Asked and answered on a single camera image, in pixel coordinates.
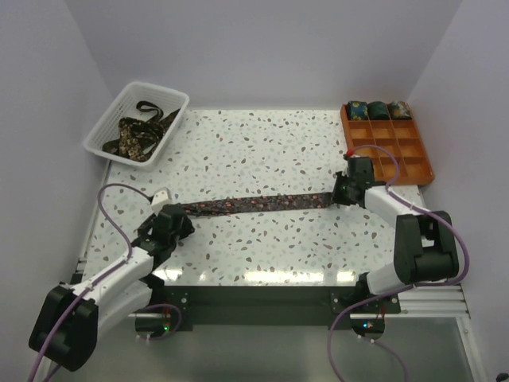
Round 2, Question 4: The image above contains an orange wooden compartment tray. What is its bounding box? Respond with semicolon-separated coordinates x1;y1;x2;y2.
340;104;434;186

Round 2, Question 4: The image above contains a brown floral tie in basket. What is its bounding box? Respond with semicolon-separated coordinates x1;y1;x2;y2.
102;117;168;162

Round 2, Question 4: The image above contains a dark tie in basket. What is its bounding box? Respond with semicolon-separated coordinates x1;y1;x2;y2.
136;100;181;128

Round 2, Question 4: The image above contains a white plastic basket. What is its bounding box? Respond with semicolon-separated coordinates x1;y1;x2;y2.
84;81;189;171

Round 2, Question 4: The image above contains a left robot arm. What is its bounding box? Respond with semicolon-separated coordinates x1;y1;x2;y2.
29;205;195;372

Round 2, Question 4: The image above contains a navy floral paisley tie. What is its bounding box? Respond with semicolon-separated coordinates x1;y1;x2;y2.
180;193;334;216

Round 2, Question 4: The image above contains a rolled blue yellow floral tie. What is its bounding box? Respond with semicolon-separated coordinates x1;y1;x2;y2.
346;100;368;121

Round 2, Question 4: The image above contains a rolled multicolour floral tie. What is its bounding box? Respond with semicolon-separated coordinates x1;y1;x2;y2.
387;101;412;120

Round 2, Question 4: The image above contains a rolled dark green tie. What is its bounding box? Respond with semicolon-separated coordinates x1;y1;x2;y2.
367;101;390;120

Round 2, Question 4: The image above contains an aluminium extrusion rail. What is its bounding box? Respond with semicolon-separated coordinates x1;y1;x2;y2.
59;258;472;319

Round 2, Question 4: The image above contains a black mounting base plate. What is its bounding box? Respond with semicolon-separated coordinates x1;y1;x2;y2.
134;286;401;337

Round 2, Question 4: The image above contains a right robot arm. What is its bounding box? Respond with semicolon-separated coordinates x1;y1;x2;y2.
332;157;460;313

